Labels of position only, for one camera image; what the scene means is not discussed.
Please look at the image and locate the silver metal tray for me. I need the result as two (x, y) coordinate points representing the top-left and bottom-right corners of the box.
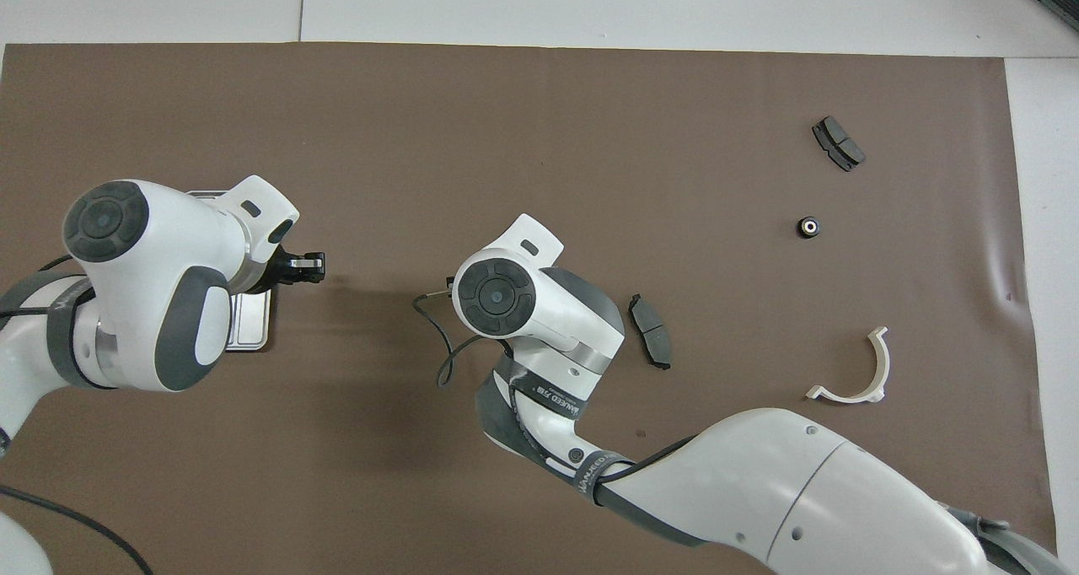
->
(187, 191), (275, 354)

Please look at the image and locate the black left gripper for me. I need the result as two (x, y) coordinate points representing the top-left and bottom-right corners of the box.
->
(268, 250), (326, 291)

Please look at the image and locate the white curved plastic bracket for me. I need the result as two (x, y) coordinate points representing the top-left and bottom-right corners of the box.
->
(805, 326), (891, 405)

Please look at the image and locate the grey brake pad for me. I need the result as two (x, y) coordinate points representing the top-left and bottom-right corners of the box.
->
(812, 116), (867, 173)
(625, 293), (674, 371)

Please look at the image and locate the brown table mat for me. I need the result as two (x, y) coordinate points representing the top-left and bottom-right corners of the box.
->
(0, 42), (1061, 575)

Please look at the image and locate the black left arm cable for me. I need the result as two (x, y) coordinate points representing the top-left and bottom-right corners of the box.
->
(0, 253), (154, 575)

